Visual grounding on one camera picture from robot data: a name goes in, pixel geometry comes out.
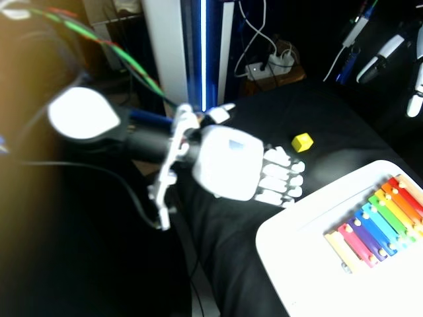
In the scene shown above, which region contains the rainbow wooden xylophone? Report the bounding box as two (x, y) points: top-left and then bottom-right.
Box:
(323, 174), (423, 275)

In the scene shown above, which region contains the white plastic tray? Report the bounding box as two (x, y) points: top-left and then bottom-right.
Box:
(256, 159), (423, 317)

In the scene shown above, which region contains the yellow block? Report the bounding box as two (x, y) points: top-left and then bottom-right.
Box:
(291, 132), (314, 153)

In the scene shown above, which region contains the white power adapter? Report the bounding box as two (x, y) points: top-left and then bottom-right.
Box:
(245, 61), (267, 82)

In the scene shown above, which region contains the black table cloth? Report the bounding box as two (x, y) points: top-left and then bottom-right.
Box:
(171, 81), (423, 317)

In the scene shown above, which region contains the brown wooden board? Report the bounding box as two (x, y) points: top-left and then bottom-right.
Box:
(241, 64), (307, 96)

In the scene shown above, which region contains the white power strip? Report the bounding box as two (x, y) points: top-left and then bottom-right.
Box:
(268, 46), (295, 76)

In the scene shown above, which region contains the white column with blue light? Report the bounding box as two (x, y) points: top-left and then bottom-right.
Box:
(141, 0), (244, 112)

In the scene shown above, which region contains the blue connector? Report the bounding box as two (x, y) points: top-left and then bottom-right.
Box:
(336, 46), (361, 85)

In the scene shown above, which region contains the white shelf unit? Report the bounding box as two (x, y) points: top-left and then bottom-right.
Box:
(82, 0), (146, 72)

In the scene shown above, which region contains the small white adapter box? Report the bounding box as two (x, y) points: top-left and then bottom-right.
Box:
(342, 16), (369, 47)

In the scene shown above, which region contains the white looping cable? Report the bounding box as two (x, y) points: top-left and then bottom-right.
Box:
(233, 0), (278, 79)

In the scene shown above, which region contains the thin white cable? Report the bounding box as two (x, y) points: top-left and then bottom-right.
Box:
(323, 44), (347, 83)

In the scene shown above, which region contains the black cable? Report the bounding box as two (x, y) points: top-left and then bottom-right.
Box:
(18, 160), (163, 230)

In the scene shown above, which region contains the red cable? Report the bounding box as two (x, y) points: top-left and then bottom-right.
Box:
(46, 6), (166, 96)

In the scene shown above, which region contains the thin green cable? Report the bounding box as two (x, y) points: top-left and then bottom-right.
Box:
(363, 0), (380, 17)

